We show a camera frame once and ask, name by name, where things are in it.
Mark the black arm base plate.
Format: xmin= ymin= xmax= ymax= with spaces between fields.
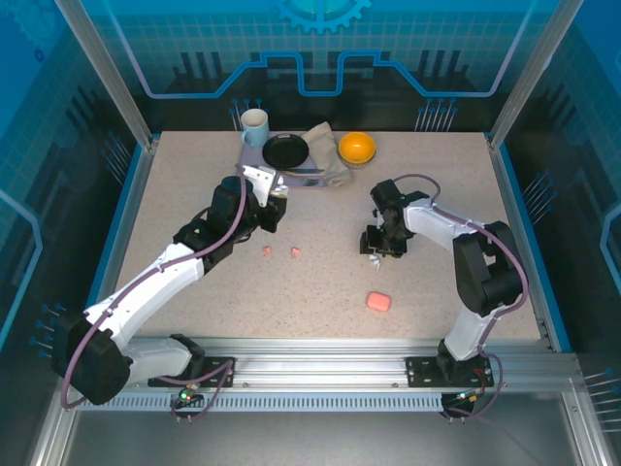
xmin=405 ymin=356 xmax=495 ymax=388
xmin=147 ymin=356 xmax=238 ymax=388

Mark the slotted grey cable duct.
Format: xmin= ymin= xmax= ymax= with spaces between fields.
xmin=76 ymin=393 xmax=445 ymax=414

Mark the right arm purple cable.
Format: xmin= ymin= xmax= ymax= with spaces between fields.
xmin=392 ymin=173 xmax=530 ymax=424

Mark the aluminium frame bar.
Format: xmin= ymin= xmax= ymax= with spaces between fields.
xmin=562 ymin=387 xmax=615 ymax=466
xmin=26 ymin=378 xmax=82 ymax=466

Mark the orange patterned bowl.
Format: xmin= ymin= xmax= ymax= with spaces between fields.
xmin=337 ymin=131 xmax=377 ymax=170

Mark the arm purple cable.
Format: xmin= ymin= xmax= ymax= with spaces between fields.
xmin=392 ymin=173 xmax=530 ymax=424
xmin=60 ymin=172 xmax=246 ymax=424

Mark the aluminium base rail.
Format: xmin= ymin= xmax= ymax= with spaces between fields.
xmin=65 ymin=336 xmax=583 ymax=395

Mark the black round plate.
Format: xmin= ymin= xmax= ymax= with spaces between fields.
xmin=261 ymin=134 xmax=311 ymax=170

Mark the light blue mug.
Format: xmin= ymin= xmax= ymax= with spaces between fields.
xmin=240 ymin=108 xmax=271 ymax=148

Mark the beige folded cloth napkin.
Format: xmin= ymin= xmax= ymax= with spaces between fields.
xmin=304 ymin=120 xmax=354 ymax=188

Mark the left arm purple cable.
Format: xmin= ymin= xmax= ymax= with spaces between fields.
xmin=60 ymin=172 xmax=246 ymax=424

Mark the aluminium table side rail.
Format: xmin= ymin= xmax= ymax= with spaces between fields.
xmin=486 ymin=135 xmax=557 ymax=351
xmin=94 ymin=138 xmax=160 ymax=312

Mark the small lit connector board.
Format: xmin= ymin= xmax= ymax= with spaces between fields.
xmin=177 ymin=382 xmax=204 ymax=408
xmin=454 ymin=387 xmax=487 ymax=405

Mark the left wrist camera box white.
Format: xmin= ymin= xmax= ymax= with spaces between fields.
xmin=241 ymin=163 xmax=288 ymax=209

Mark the lavender serving tray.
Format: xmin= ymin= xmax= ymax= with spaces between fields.
xmin=234 ymin=130 xmax=329 ymax=191

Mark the aluminium corner post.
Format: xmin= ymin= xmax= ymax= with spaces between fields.
xmin=486 ymin=0 xmax=586 ymax=152
xmin=53 ymin=0 xmax=160 ymax=152

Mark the pink eraser block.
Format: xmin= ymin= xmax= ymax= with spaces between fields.
xmin=365 ymin=290 xmax=393 ymax=313

